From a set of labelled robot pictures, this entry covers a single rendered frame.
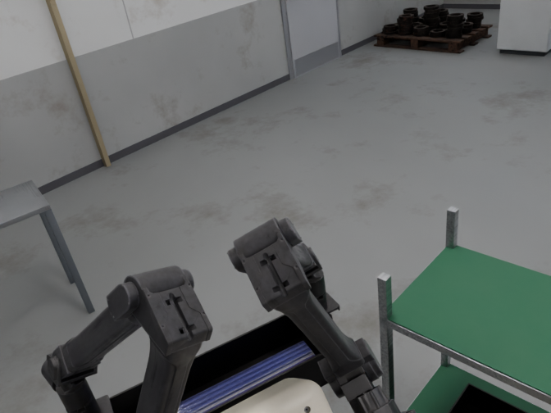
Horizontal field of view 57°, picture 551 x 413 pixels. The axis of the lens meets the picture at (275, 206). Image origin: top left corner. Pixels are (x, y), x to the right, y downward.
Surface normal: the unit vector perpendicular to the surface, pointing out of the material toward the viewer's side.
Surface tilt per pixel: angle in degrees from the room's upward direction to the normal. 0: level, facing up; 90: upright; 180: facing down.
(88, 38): 90
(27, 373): 0
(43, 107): 90
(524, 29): 90
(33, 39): 90
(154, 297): 40
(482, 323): 0
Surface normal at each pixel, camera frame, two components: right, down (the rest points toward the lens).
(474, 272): -0.14, -0.85
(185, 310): 0.50, -0.61
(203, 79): 0.72, 0.27
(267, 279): -0.27, -0.30
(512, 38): -0.68, 0.46
